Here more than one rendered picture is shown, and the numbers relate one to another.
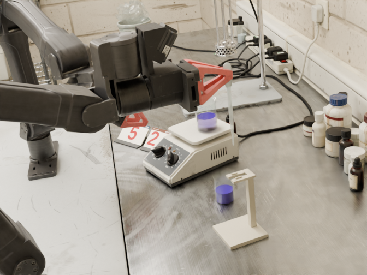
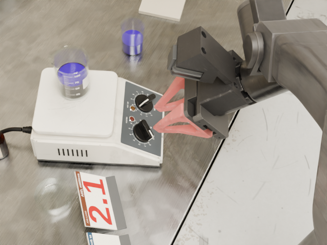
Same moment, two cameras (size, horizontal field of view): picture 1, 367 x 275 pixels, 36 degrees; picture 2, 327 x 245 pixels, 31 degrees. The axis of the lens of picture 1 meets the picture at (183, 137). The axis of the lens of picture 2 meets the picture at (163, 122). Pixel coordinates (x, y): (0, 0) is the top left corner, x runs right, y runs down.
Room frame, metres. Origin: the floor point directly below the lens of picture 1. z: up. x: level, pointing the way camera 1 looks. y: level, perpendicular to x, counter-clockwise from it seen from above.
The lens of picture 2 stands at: (1.62, 0.31, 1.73)
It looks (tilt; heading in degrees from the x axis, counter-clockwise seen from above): 57 degrees down; 207
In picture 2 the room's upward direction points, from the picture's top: 6 degrees clockwise
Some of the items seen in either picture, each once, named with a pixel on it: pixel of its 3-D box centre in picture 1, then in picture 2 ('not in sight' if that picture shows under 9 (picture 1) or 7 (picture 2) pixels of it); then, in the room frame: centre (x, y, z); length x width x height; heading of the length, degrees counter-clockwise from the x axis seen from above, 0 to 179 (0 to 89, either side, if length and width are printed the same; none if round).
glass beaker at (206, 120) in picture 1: (207, 114); (70, 73); (1.21, -0.06, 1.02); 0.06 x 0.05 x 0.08; 122
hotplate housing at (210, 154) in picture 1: (193, 148); (94, 118); (1.21, -0.02, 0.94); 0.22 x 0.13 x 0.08; 121
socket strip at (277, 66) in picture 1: (267, 52); not in sight; (1.97, -0.34, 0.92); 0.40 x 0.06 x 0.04; 7
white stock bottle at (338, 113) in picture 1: (338, 118); not in sight; (1.24, -0.38, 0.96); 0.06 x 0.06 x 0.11
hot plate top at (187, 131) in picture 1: (200, 129); (76, 101); (1.22, -0.04, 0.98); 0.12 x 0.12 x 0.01; 31
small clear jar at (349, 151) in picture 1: (354, 161); not in sight; (1.08, -0.37, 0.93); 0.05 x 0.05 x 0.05
